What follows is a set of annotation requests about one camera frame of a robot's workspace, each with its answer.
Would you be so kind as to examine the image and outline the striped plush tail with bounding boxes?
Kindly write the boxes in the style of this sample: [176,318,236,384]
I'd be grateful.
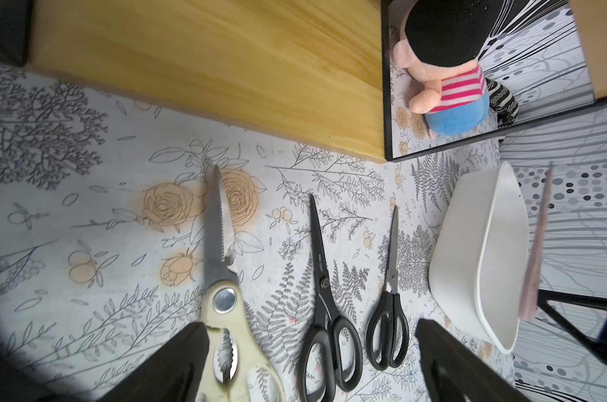
[486,78,519,129]

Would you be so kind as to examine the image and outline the blue pink plush toy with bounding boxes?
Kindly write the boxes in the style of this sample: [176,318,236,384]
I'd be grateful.
[392,0,503,137]

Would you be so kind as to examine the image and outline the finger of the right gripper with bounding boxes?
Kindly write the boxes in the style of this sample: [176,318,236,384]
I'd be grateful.
[538,290,607,366]

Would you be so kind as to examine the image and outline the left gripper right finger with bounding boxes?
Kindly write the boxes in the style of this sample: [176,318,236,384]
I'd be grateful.
[415,318,527,402]

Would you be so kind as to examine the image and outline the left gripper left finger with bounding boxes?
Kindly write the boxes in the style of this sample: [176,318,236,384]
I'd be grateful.
[100,322,210,401]

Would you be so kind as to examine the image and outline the black scissors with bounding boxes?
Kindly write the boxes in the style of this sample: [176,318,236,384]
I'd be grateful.
[365,206,410,371]
[297,194,364,401]

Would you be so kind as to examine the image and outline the cream handled kitchen scissors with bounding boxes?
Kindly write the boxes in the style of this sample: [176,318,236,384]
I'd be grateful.
[199,165,287,401]

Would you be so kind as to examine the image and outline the pink handled scissors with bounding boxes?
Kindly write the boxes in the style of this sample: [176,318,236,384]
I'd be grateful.
[518,162,554,321]

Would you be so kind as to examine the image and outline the wooden three tier shelf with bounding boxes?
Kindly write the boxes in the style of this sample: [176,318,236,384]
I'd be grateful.
[0,0,607,164]

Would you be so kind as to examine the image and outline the white plastic storage box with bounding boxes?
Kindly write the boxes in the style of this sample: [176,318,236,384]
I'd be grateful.
[428,162,529,354]

